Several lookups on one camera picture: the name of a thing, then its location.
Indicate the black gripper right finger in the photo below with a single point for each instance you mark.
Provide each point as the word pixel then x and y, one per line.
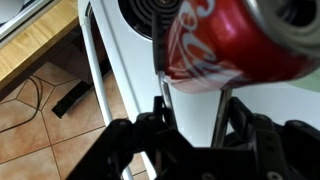
pixel 290 150

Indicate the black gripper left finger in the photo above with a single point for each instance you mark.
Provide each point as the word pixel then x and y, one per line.
pixel 126 146

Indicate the red coke can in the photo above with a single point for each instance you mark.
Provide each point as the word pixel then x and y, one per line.
pixel 240 43

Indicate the black metal stand foot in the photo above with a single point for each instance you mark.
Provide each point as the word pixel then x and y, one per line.
pixel 71 98

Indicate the white electric stove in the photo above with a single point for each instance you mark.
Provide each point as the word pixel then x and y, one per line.
pixel 196 113

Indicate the large black coil burner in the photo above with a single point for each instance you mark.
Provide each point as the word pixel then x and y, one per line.
pixel 140 13

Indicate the light wooden robot platform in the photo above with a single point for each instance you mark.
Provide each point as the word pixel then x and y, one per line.
pixel 36 43

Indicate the grey metal rail frame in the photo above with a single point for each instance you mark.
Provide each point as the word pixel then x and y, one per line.
pixel 26 20

